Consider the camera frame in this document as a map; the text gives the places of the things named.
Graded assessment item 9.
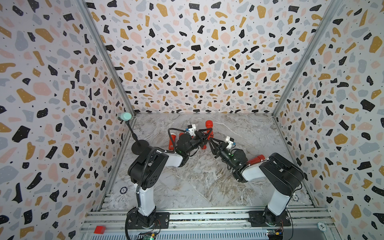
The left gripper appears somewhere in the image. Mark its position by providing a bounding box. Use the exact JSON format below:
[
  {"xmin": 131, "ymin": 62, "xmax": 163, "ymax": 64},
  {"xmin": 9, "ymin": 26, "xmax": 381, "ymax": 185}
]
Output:
[{"xmin": 186, "ymin": 129, "xmax": 215, "ymax": 157}]

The red flashlight white rim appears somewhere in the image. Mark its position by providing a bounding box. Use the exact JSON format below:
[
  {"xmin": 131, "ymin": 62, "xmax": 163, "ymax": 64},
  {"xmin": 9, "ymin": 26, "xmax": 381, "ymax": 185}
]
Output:
[{"xmin": 169, "ymin": 134, "xmax": 176, "ymax": 151}]

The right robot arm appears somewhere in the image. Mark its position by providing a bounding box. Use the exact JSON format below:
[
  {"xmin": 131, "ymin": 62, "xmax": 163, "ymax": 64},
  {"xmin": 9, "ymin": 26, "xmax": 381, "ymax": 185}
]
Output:
[{"xmin": 209, "ymin": 138, "xmax": 305, "ymax": 227}]

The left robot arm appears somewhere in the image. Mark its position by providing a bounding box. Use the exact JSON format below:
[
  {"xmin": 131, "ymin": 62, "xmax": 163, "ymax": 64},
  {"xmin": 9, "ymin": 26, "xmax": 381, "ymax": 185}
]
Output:
[{"xmin": 125, "ymin": 126, "xmax": 213, "ymax": 229}]

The microphone stand green head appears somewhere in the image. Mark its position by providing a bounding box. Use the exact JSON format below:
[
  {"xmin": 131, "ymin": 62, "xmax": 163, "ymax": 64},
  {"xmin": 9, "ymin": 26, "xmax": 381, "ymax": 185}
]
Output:
[{"xmin": 118, "ymin": 112, "xmax": 149, "ymax": 155}]

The round marker sticker right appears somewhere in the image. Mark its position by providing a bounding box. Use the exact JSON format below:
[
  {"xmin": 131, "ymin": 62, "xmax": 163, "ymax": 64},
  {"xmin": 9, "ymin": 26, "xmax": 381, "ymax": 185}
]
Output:
[{"xmin": 292, "ymin": 194, "xmax": 299, "ymax": 202}]

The round marker sticker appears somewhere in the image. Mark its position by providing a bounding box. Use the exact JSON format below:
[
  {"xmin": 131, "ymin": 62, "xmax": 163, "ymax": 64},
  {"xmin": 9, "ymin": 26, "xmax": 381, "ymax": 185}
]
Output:
[
  {"xmin": 120, "ymin": 187, "xmax": 128, "ymax": 195},
  {"xmin": 292, "ymin": 194, "xmax": 299, "ymax": 202}
]

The round marker sticker left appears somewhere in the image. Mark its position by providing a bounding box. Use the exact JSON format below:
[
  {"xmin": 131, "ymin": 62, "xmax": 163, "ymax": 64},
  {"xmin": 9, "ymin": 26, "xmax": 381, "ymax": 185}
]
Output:
[{"xmin": 120, "ymin": 187, "xmax": 128, "ymax": 195}]

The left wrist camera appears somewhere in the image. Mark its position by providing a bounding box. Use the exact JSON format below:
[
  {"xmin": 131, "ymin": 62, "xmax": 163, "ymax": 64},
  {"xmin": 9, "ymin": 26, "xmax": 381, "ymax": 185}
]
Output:
[{"xmin": 186, "ymin": 124, "xmax": 197, "ymax": 137}]

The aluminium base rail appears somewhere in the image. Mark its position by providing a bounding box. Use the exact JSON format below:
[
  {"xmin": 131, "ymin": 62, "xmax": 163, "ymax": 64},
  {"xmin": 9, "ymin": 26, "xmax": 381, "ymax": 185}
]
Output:
[{"xmin": 79, "ymin": 206, "xmax": 341, "ymax": 240}]

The red block on rail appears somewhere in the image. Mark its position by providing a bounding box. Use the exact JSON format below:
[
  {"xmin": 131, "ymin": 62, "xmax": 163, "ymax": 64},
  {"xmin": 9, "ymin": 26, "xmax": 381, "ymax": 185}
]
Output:
[{"xmin": 94, "ymin": 226, "xmax": 106, "ymax": 235}]

